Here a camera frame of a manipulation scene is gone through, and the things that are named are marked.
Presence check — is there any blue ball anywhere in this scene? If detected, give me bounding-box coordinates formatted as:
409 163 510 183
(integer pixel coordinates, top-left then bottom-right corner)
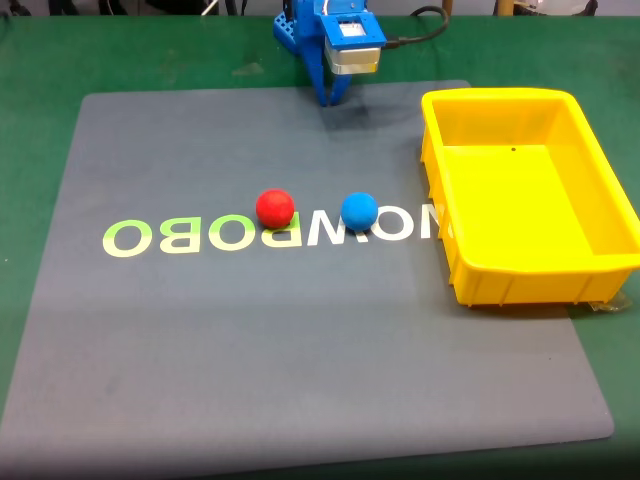
340 192 380 233

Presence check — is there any red ball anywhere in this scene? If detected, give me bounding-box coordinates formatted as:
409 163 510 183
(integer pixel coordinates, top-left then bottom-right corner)
255 188 296 230

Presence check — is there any yellow plastic bin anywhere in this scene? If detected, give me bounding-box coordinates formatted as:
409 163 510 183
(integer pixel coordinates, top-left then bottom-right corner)
419 87 640 308

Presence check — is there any grey mat with lettering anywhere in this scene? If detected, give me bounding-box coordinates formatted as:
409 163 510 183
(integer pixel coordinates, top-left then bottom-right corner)
0 79 616 480

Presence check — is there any green table cover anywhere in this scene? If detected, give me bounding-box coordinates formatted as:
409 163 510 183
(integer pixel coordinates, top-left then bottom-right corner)
0 14 640 480

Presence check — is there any clear plastic scrap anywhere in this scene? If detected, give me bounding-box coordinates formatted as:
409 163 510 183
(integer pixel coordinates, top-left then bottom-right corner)
587 292 632 315

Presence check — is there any silver camera box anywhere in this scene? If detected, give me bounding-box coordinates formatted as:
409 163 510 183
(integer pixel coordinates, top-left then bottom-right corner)
323 37 384 77

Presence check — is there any black camera cable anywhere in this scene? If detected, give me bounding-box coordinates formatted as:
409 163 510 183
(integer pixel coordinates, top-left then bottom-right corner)
382 5 450 52

